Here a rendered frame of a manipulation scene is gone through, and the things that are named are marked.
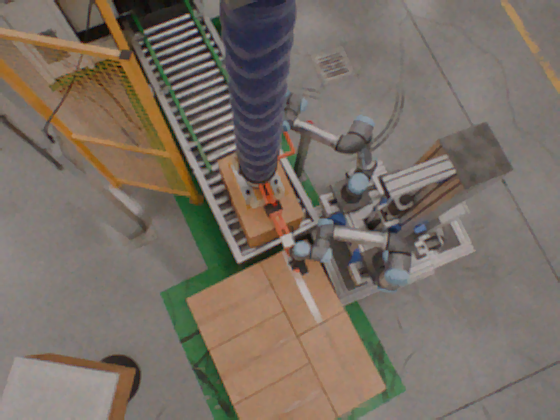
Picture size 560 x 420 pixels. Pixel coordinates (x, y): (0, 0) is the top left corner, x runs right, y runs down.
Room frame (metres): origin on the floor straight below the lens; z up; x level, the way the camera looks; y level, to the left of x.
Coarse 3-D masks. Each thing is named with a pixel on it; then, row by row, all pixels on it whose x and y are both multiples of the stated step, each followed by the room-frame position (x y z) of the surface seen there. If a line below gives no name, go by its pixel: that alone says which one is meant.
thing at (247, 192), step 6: (234, 168) 0.93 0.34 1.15; (234, 174) 0.89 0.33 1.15; (240, 174) 0.89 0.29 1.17; (240, 186) 0.82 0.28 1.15; (240, 192) 0.78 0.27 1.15; (246, 192) 0.78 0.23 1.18; (252, 192) 0.79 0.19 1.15; (246, 198) 0.75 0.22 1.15; (258, 198) 0.76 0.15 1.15; (246, 204) 0.71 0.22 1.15
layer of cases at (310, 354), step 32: (224, 288) 0.22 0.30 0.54; (256, 288) 0.26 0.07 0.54; (288, 288) 0.30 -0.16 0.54; (320, 288) 0.34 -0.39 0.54; (224, 320) 0.00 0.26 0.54; (256, 320) 0.04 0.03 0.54; (288, 320) 0.08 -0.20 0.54; (320, 320) 0.12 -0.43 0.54; (224, 352) -0.21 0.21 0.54; (256, 352) -0.18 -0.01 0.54; (288, 352) -0.14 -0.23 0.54; (320, 352) -0.10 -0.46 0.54; (352, 352) -0.06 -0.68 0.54; (224, 384) -0.42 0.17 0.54; (256, 384) -0.38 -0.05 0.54; (288, 384) -0.35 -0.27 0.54; (320, 384) -0.31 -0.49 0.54; (352, 384) -0.27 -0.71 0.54; (256, 416) -0.58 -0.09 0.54; (288, 416) -0.55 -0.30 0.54; (320, 416) -0.51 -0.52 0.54
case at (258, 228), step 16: (224, 160) 1.05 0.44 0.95; (224, 176) 0.93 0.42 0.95; (256, 192) 0.86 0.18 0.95; (240, 208) 0.73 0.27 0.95; (256, 208) 0.75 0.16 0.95; (288, 208) 0.79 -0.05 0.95; (256, 224) 0.64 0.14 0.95; (272, 224) 0.66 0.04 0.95; (288, 224) 0.69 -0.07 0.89; (256, 240) 0.56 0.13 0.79
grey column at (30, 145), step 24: (0, 96) 0.69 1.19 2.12; (0, 120) 0.59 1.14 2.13; (24, 120) 0.68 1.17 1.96; (0, 144) 0.55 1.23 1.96; (24, 144) 0.59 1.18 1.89; (48, 144) 0.65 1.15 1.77; (48, 168) 0.58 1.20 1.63; (72, 192) 0.56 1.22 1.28; (96, 192) 0.61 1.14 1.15; (96, 216) 0.53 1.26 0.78; (120, 216) 0.60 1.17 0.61; (144, 216) 0.75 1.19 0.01; (144, 240) 0.54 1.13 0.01
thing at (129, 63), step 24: (72, 48) 0.99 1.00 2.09; (96, 48) 1.00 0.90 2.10; (0, 72) 0.99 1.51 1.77; (24, 72) 1.01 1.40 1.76; (48, 72) 1.01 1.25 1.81; (24, 96) 0.99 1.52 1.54; (144, 96) 0.97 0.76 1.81; (72, 120) 1.01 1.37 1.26; (120, 120) 1.01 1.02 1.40; (120, 144) 1.01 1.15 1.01; (168, 144) 0.97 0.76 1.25; (96, 168) 0.99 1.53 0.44; (192, 192) 0.97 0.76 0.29
